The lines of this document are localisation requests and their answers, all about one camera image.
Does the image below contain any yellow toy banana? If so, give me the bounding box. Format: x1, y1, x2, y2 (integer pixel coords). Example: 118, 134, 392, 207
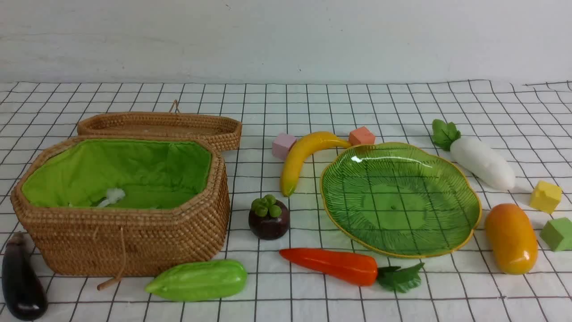
280, 131, 351, 197

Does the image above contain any dark purple toy mangosteen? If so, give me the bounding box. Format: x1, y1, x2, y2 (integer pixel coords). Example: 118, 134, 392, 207
248, 194, 290, 240

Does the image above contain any orange toy carrot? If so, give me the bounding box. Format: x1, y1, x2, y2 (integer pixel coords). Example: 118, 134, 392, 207
279, 247, 424, 293

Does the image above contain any green toy cucumber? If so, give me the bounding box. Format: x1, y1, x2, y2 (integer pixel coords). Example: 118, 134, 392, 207
145, 259, 248, 302

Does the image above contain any white toy radish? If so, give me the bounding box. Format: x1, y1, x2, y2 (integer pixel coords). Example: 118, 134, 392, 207
432, 119, 516, 191

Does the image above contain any orange yellow toy mango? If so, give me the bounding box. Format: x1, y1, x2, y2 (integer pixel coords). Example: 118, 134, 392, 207
485, 203, 538, 275

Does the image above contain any dark purple toy eggplant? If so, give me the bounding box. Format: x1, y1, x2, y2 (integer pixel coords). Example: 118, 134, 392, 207
1, 232, 48, 321

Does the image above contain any pink foam cube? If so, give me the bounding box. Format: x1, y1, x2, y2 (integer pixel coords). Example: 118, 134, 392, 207
272, 132, 298, 160

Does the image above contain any woven wicker basket lid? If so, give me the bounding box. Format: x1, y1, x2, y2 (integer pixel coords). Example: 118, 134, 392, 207
77, 100, 242, 152

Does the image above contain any orange foam cube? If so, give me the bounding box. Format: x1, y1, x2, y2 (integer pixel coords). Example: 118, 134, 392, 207
349, 126, 376, 145

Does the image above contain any green leaf-shaped glass plate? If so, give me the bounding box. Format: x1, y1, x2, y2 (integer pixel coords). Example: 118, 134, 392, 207
320, 142, 483, 258

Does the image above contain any white black grid tablecloth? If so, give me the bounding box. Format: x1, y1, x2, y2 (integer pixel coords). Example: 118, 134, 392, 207
0, 80, 572, 322

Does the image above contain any woven wicker basket green lining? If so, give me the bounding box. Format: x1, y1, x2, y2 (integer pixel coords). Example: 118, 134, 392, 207
10, 135, 231, 276

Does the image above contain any yellow foam cube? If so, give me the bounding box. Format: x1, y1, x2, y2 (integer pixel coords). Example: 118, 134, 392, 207
529, 181, 563, 214

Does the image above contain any green foam cube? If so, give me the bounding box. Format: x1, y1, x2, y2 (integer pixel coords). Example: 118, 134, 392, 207
540, 217, 572, 251

